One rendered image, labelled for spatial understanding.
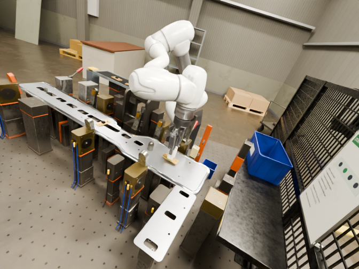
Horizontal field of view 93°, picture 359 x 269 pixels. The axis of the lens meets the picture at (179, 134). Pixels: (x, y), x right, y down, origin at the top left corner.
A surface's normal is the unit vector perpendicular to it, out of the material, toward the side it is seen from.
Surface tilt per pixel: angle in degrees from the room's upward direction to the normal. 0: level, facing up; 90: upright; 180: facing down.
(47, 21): 90
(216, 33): 90
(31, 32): 76
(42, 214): 0
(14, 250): 0
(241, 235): 0
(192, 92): 89
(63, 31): 90
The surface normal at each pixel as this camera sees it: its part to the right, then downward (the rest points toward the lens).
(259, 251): 0.26, -0.84
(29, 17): -0.07, 0.24
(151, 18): -0.14, 0.47
